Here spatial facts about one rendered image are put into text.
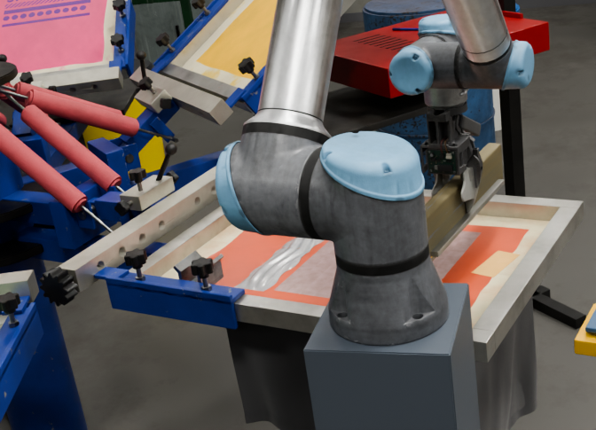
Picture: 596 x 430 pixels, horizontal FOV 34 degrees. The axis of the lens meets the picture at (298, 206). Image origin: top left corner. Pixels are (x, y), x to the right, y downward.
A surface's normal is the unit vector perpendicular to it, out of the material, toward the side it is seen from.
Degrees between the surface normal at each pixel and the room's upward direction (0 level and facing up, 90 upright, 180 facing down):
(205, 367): 0
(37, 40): 32
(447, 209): 90
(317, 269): 0
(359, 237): 90
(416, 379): 90
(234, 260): 0
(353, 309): 72
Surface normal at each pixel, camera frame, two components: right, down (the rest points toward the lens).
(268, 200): -0.50, 0.23
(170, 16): -0.28, 0.40
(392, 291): 0.01, 0.07
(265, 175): -0.43, -0.25
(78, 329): -0.14, -0.92
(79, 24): -0.11, -0.58
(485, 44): 0.08, 0.80
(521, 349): 0.72, 0.26
